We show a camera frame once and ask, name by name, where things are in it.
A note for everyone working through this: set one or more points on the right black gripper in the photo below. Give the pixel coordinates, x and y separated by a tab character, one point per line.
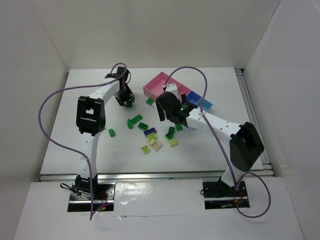
164	105

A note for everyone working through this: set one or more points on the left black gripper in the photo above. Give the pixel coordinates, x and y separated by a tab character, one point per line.
124	96

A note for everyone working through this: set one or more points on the small green lego brick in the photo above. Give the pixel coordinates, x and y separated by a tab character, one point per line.
111	132

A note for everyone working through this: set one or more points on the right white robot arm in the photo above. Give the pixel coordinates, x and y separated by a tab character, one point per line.
240	144

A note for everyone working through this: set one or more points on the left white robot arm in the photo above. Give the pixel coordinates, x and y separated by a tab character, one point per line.
91	121

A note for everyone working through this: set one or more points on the small pink container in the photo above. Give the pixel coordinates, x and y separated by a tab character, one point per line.
182	89

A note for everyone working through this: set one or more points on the dark blue container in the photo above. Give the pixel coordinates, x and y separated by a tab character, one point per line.
193	98

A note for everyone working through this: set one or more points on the green lego near container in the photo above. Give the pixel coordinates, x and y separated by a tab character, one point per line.
149	101

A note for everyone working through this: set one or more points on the large pink container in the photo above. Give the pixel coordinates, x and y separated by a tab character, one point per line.
154	88

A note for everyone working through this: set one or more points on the long green lego brick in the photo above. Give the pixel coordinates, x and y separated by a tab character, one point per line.
136	119

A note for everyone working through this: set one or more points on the long green lego right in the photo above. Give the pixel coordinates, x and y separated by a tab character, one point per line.
178	127

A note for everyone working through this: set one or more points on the green lego brick pair lower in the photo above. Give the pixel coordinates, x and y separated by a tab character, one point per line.
169	136

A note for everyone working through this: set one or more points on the light blue container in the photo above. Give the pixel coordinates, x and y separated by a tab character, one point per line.
206	105

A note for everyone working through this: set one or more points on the dark blue lego brick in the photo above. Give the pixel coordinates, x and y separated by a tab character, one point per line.
150	131

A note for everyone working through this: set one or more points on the lime lego brick right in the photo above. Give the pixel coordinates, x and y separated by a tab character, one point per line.
173	142

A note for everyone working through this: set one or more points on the lime lego brick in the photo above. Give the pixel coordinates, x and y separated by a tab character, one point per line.
145	149
173	142
152	136

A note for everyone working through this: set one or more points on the lime lego brick upper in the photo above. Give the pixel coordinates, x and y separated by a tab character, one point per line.
152	136

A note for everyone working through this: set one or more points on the beige lego brick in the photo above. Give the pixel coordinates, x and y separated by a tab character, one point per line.
155	144

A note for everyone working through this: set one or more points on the lime lego brick lower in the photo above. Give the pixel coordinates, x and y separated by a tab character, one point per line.
145	149

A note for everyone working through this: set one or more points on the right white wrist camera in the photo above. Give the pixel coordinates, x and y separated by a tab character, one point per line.
172	88

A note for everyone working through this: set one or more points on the aluminium side rail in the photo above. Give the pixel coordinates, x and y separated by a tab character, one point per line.
265	160

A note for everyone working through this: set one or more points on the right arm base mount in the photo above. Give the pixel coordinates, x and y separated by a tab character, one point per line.
218	195

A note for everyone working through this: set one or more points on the aluminium front rail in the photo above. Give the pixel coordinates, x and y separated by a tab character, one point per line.
137	176

